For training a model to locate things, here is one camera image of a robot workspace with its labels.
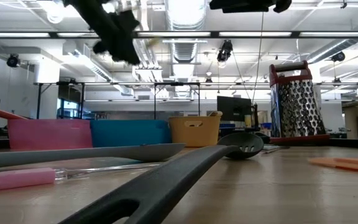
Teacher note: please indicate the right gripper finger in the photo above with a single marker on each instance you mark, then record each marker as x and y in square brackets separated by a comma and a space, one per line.
[244, 5]

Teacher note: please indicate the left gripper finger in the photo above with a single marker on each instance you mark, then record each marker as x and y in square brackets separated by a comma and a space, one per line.
[101, 47]
[126, 53]

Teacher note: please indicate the copper utensil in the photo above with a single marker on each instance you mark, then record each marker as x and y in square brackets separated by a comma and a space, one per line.
[216, 114]

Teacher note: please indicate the black slotted spoon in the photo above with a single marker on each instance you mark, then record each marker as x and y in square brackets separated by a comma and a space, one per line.
[166, 183]

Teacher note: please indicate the knife with blue pattern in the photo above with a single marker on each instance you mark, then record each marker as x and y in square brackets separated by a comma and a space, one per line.
[270, 147]

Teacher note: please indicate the orange piece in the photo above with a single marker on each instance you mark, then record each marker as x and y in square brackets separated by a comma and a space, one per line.
[343, 163]

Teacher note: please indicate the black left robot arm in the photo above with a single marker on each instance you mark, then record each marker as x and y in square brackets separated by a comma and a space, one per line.
[85, 12]

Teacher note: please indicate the black ceiling spotlight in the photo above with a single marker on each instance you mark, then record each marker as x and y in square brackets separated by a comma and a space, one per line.
[12, 60]
[338, 56]

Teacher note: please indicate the blue plastic bin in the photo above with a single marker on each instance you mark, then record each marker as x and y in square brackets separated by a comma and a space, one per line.
[129, 133]

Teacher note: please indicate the pink plastic bin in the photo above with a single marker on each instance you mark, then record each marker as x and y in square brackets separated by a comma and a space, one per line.
[48, 133]

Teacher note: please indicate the black computer monitor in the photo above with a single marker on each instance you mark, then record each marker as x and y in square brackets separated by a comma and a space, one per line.
[233, 109]

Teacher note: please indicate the yellow plastic bin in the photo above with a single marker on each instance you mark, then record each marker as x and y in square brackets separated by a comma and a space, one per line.
[194, 137]

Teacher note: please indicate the yellow cup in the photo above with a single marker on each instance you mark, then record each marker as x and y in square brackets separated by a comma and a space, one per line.
[248, 120]

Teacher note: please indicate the black frame bar with lights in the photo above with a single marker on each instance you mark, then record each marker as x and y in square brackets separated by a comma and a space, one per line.
[214, 34]

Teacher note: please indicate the black hanging camera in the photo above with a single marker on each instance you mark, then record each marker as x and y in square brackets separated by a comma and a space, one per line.
[225, 51]

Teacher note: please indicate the silver ventilation duct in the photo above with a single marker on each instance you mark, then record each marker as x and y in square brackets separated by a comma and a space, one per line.
[185, 15]

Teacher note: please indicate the black metal table frame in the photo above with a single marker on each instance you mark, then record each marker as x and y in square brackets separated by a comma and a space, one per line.
[177, 84]
[39, 99]

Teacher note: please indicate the black table edge rail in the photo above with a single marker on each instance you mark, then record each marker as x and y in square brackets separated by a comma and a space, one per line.
[353, 143]

